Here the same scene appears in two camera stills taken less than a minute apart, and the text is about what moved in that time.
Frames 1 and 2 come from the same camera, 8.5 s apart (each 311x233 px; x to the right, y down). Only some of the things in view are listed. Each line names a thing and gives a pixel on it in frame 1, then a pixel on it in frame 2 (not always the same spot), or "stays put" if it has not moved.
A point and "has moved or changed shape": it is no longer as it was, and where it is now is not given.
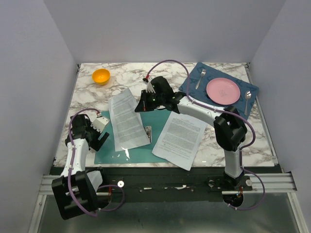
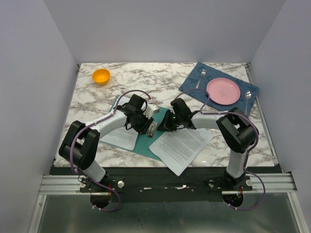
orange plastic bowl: x=100 y=76 stays put
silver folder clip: x=148 y=131 has moved or changed shape
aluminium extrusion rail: x=278 y=182 stays put
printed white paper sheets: x=180 y=140 has moved or changed shape
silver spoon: x=248 y=94 stays put
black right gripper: x=143 y=106 to x=165 y=125
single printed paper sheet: x=129 y=127 has moved or changed shape
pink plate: x=223 y=91 stays put
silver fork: x=202 y=74 stays put
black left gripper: x=101 y=141 to x=143 y=128
